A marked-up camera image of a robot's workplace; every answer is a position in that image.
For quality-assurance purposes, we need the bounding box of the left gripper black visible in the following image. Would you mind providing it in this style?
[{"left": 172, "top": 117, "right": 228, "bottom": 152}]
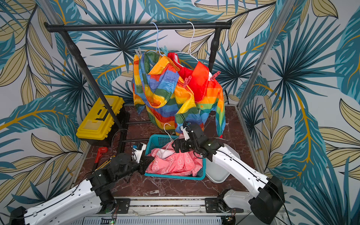
[{"left": 116, "top": 156, "right": 155, "bottom": 182}]

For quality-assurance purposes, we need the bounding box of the pink bear-print jacket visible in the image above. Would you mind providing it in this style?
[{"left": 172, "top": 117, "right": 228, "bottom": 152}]
[{"left": 146, "top": 148, "right": 203, "bottom": 177}]

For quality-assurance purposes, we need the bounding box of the white wire hanger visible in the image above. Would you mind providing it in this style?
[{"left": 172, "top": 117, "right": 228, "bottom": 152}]
[
  {"left": 175, "top": 21, "right": 199, "bottom": 62},
  {"left": 163, "top": 123, "right": 173, "bottom": 151}
]

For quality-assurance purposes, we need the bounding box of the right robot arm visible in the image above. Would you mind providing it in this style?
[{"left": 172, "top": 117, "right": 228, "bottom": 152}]
[{"left": 172, "top": 122, "right": 285, "bottom": 224}]

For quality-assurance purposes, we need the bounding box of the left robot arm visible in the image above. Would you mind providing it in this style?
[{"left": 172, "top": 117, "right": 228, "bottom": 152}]
[{"left": 9, "top": 153, "right": 154, "bottom": 225}]

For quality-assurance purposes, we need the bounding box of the teal plastic basket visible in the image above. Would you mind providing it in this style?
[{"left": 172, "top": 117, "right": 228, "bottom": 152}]
[{"left": 145, "top": 134, "right": 206, "bottom": 181}]

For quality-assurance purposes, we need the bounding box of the yellow black utility knife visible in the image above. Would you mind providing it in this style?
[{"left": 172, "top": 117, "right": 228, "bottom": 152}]
[{"left": 95, "top": 156, "right": 116, "bottom": 171}]

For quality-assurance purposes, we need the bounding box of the white plastic tray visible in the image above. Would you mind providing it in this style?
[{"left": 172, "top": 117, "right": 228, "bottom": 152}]
[{"left": 205, "top": 159, "right": 230, "bottom": 183}]

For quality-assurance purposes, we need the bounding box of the red pipe wrench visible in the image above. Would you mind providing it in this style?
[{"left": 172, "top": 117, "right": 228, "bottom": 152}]
[{"left": 95, "top": 147, "right": 108, "bottom": 164}]

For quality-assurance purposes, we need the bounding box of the yellow black toolbox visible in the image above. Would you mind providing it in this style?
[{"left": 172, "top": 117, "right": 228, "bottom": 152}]
[{"left": 76, "top": 95, "right": 128, "bottom": 147}]

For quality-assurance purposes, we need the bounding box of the rainbow jacket red hood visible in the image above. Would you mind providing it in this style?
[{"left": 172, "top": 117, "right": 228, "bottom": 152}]
[{"left": 168, "top": 52, "right": 226, "bottom": 138}]

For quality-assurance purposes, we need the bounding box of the rainbow striped jacket left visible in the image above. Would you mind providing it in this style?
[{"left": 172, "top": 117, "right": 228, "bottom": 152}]
[{"left": 132, "top": 52, "right": 204, "bottom": 134}]

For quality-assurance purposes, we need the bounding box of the pink clothespin left on red hood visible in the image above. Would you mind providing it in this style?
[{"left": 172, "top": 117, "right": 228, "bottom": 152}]
[{"left": 183, "top": 76, "right": 192, "bottom": 88}]

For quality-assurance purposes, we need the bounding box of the pink clothespin on red hood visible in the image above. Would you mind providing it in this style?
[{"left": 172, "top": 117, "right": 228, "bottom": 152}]
[
  {"left": 183, "top": 76, "right": 192, "bottom": 88},
  {"left": 209, "top": 71, "right": 221, "bottom": 81}
]

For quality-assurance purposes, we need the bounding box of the pink clothespin right on red hood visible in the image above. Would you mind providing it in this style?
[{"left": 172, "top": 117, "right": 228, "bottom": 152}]
[{"left": 209, "top": 71, "right": 221, "bottom": 81}]

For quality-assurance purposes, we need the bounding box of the teal clothespin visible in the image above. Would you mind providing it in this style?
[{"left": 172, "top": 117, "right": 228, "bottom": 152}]
[{"left": 161, "top": 46, "right": 169, "bottom": 56}]

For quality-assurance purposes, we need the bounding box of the white clear clothespin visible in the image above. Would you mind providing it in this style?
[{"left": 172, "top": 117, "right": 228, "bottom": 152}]
[{"left": 135, "top": 48, "right": 142, "bottom": 58}]

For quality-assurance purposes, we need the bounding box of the black clothes rack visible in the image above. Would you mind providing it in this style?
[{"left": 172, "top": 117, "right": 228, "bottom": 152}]
[{"left": 44, "top": 19, "right": 233, "bottom": 155}]

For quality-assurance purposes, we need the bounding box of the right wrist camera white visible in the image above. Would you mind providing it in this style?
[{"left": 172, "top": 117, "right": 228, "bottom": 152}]
[{"left": 181, "top": 125, "right": 190, "bottom": 141}]

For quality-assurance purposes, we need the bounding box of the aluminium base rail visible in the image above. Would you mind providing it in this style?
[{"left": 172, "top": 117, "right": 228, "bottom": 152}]
[{"left": 60, "top": 195, "right": 285, "bottom": 225}]

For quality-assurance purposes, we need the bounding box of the light blue wire hanger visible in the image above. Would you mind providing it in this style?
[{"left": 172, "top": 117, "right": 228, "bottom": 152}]
[{"left": 151, "top": 22, "right": 164, "bottom": 56}]

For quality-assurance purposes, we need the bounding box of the left aluminium frame post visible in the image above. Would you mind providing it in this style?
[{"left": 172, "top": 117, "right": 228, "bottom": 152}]
[{"left": 36, "top": 0, "right": 63, "bottom": 25}]

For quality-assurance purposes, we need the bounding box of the aluminium frame post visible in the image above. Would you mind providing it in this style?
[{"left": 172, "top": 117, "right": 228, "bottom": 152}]
[
  {"left": 237, "top": 0, "right": 295, "bottom": 111},
  {"left": 36, "top": 0, "right": 63, "bottom": 25}
]

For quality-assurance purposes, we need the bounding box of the right aluminium frame post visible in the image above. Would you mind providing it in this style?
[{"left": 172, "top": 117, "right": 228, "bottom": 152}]
[{"left": 237, "top": 0, "right": 295, "bottom": 111}]

